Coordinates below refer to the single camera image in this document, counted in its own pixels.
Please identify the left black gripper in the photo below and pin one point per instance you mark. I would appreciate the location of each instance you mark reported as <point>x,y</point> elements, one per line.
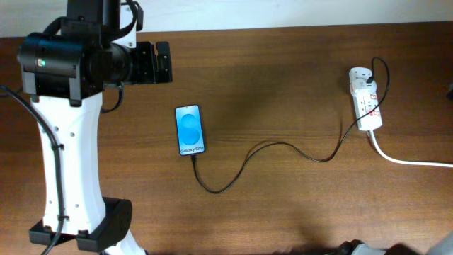
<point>147,71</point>

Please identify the blue screen Galaxy smartphone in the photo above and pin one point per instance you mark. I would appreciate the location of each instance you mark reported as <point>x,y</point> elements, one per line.
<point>191,139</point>

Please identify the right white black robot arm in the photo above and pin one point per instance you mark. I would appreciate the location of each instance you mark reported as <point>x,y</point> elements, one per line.
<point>357,247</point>

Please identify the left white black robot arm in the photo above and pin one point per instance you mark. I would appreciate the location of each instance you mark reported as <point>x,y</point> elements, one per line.
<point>65,70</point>

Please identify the white USB charger adapter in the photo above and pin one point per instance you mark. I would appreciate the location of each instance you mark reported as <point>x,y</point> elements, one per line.
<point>361,84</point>

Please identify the white power strip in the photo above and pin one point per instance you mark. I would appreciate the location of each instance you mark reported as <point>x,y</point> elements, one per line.
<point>366,110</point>

